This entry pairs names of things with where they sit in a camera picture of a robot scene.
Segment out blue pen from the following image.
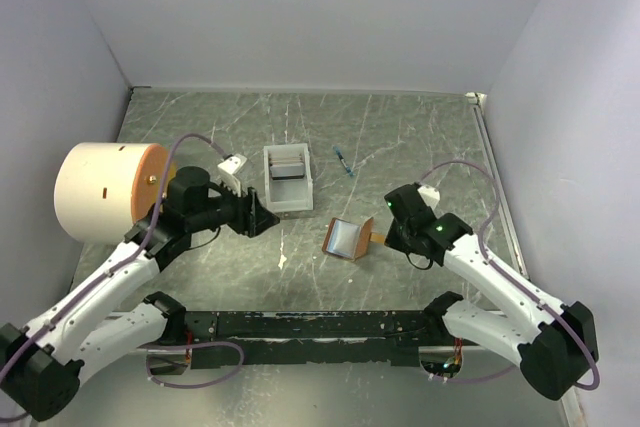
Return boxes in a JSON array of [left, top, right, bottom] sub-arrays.
[[333, 146, 354, 177]]

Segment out brown leather card holder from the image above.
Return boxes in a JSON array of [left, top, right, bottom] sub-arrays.
[[322, 217, 386, 261]]

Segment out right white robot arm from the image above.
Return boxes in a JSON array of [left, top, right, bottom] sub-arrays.
[[384, 183, 599, 400]]

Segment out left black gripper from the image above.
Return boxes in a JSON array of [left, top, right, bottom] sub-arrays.
[[187, 174, 281, 237]]

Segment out white corner bracket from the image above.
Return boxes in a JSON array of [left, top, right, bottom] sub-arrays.
[[465, 92, 487, 108]]

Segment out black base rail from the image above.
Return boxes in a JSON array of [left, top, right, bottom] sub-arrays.
[[144, 309, 471, 371]]

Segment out white card tray box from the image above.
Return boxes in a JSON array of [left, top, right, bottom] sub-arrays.
[[263, 143, 314, 213]]

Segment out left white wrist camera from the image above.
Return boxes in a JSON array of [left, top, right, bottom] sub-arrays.
[[217, 154, 247, 197]]

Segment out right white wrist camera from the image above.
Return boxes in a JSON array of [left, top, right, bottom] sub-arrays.
[[417, 185, 441, 209]]

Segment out white cylinder with orange lid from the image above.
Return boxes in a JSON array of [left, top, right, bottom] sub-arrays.
[[54, 142, 169, 245]]

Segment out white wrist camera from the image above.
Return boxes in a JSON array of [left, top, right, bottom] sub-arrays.
[[417, 185, 441, 209], [217, 154, 247, 197]]

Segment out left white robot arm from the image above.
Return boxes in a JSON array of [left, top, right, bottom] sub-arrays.
[[1, 167, 280, 421]]

